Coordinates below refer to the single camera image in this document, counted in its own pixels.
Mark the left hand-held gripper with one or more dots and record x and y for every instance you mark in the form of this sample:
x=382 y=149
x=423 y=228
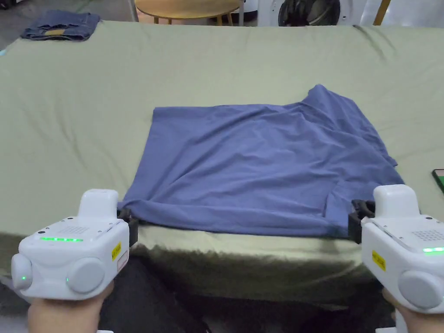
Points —
x=69 y=253

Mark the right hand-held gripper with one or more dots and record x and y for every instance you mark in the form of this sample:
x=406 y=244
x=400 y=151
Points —
x=402 y=242

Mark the blue shirt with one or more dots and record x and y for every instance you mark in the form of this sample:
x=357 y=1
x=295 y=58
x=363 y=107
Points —
x=249 y=166

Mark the person's left hand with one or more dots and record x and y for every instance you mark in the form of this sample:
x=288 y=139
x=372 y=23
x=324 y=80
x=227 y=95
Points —
x=66 y=315

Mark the person's right hand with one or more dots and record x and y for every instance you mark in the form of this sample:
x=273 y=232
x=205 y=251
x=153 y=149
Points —
x=419 y=322

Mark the black phone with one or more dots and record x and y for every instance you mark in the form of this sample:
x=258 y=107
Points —
x=439 y=178

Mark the bed with pale green sheet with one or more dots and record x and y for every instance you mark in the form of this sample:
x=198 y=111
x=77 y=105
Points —
x=86 y=104

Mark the person's legs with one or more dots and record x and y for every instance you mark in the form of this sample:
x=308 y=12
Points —
x=208 y=312

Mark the folded blue jeans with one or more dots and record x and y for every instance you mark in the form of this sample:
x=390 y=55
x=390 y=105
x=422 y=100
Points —
x=59 y=26

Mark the white washing machine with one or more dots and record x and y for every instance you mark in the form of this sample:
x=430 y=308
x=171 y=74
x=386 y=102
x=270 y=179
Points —
x=305 y=12

